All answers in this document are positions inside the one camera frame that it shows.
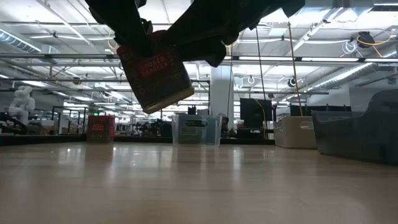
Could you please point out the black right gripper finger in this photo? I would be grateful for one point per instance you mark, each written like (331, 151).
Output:
(174, 37)
(205, 51)

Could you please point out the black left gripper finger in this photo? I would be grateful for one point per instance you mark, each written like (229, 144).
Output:
(136, 43)

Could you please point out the red spice tin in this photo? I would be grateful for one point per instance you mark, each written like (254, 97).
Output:
(100, 129)
(155, 81)

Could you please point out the black spice tin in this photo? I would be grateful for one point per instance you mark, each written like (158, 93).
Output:
(209, 133)
(189, 137)

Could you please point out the white square column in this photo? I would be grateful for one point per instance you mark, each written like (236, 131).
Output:
(221, 93)

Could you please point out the long ceiling light bar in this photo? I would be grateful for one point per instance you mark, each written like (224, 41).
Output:
(267, 58)

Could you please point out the black flat screen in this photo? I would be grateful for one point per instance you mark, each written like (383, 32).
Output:
(256, 112)

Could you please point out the clear plastic bin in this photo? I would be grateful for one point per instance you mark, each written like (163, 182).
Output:
(217, 137)

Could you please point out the white plastic bin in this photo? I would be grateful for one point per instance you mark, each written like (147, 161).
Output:
(295, 133)

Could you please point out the white robot figure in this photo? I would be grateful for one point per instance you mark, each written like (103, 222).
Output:
(21, 104)

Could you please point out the dark grey plastic bin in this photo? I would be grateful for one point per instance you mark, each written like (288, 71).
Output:
(348, 140)

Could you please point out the black aluminium table frame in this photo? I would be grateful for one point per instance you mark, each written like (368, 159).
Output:
(46, 139)

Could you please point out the grey ventilation duct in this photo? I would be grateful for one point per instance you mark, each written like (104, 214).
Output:
(351, 76)

